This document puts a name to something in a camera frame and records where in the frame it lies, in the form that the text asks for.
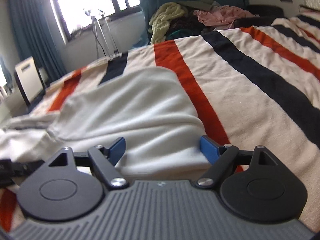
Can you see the white desk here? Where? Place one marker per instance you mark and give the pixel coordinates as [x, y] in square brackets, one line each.
[10, 108]

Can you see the olive garment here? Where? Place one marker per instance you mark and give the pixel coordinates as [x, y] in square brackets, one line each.
[202, 3]

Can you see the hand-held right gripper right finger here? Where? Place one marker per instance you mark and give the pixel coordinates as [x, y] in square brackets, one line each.
[209, 150]

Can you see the green garment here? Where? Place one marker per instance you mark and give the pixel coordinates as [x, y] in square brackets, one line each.
[180, 34]

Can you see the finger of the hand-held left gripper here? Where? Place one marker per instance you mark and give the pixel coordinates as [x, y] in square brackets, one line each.
[27, 166]

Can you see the white chair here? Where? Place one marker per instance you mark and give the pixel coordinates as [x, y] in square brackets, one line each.
[28, 77]

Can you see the dark framed window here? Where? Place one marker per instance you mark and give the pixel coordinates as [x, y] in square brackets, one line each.
[82, 0]

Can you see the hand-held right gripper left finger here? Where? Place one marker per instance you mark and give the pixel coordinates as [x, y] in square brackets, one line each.
[117, 151]

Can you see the striped blanket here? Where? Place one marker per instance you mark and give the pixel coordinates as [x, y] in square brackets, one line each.
[250, 80]

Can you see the dark patterned clothes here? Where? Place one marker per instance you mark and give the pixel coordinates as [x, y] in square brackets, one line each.
[185, 21]

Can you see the group of cosmetic bottles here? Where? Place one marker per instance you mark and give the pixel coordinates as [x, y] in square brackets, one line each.
[5, 92]

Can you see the white pants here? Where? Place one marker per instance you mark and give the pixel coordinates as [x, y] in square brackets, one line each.
[130, 105]

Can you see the yellow-green knitted blanket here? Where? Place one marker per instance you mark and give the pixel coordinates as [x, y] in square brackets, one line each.
[162, 20]

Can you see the black sofa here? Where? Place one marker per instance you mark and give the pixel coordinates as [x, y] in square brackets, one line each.
[265, 10]

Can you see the garment steamer stand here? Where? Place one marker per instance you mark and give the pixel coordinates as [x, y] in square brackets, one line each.
[95, 30]

